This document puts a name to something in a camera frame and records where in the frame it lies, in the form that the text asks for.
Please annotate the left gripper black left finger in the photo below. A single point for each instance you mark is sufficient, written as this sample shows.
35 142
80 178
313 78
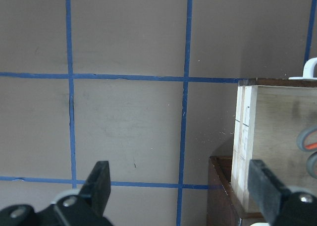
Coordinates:
97 187

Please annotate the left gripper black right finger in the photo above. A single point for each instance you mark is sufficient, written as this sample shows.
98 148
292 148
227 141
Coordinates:
267 191

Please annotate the grey orange scissors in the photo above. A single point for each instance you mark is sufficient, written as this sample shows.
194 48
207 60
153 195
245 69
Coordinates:
311 163

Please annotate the light wooden drawer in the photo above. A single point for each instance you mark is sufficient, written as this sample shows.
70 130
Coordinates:
270 113

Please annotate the dark brown drawer cabinet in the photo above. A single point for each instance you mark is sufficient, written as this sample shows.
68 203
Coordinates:
223 207

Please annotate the white drawer handle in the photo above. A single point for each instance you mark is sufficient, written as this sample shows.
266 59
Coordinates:
308 70

